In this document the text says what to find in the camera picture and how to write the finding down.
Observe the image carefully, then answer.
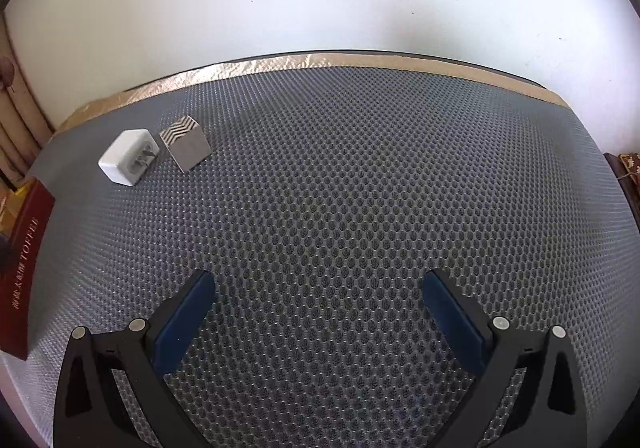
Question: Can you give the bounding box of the beige pleated curtain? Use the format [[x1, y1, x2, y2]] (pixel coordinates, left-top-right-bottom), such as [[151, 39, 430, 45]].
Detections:
[[0, 11, 56, 189]]

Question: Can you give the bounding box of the tan tape strip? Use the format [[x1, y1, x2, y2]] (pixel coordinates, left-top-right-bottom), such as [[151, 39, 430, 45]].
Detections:
[[52, 48, 571, 134]]

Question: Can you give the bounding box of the dark red gold-lined box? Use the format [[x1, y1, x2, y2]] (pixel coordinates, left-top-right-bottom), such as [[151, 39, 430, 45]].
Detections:
[[0, 179, 56, 360]]

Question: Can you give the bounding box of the grey textured mat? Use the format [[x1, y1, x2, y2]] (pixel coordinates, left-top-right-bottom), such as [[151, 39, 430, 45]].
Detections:
[[0, 63, 640, 448]]

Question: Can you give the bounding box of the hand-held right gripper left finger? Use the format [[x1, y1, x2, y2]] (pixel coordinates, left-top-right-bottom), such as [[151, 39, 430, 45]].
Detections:
[[54, 269, 217, 448]]

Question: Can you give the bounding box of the dark wooden furniture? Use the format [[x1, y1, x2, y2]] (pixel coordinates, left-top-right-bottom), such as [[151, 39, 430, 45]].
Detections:
[[604, 152, 640, 219]]

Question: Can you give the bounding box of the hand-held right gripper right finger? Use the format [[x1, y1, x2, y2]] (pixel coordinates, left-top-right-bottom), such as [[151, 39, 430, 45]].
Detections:
[[421, 269, 588, 448]]

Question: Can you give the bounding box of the grey zigzag striped cube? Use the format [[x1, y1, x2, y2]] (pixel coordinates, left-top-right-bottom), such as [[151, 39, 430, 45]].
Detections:
[[159, 113, 211, 174]]

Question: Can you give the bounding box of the white charger plug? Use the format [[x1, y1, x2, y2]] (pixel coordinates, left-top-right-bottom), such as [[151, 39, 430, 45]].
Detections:
[[98, 129, 161, 187]]

